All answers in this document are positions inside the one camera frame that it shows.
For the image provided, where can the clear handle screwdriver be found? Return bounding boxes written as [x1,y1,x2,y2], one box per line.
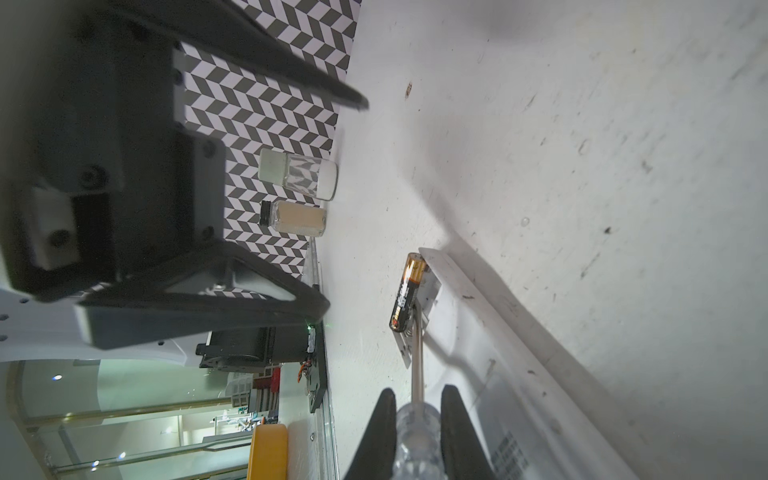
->
[392,321,445,479]

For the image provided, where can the black gold AAA battery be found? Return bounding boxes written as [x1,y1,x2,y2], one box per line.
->
[389,252,427,333]

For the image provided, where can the small white remote control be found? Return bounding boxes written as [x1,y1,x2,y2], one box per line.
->
[392,248,636,479]

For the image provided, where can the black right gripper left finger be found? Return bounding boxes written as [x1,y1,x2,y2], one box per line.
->
[344,388,397,480]

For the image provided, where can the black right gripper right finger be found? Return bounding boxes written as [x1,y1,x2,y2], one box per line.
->
[440,385,495,480]

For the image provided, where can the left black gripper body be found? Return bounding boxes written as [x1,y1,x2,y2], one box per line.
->
[1,1,225,300]

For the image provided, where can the yellow object outside cell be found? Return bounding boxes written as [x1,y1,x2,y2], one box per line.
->
[246,424,289,480]

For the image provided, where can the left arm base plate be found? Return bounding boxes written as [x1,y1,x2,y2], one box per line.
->
[195,324,328,413]

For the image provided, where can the clear jar left side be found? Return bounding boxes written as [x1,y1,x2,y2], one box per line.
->
[258,148,339,201]

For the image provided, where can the brown jar black lid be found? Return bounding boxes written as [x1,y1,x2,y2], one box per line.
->
[259,200,327,237]

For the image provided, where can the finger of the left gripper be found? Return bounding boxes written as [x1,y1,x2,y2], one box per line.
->
[107,0,369,111]
[75,242,330,350]

